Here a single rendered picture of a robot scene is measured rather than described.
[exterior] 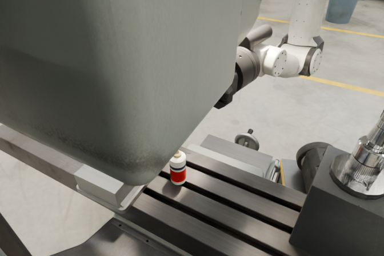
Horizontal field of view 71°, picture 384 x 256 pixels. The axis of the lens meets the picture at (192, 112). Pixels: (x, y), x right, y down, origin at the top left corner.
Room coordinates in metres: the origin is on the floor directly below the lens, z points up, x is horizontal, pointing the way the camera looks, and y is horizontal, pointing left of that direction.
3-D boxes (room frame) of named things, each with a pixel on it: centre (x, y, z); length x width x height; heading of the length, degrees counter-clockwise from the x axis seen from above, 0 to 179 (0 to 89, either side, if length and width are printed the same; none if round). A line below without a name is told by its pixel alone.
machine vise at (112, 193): (0.54, 0.14, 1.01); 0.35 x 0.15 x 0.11; 153
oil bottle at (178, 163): (0.45, 0.03, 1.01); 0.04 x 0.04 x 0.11
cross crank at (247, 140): (0.87, -0.23, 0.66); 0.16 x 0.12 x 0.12; 152
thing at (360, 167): (0.30, -0.28, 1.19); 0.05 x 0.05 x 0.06
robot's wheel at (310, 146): (0.96, -0.64, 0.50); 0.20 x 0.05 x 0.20; 81
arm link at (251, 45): (0.57, -0.14, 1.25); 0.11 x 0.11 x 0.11; 47
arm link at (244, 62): (0.50, -0.06, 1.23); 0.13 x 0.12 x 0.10; 47
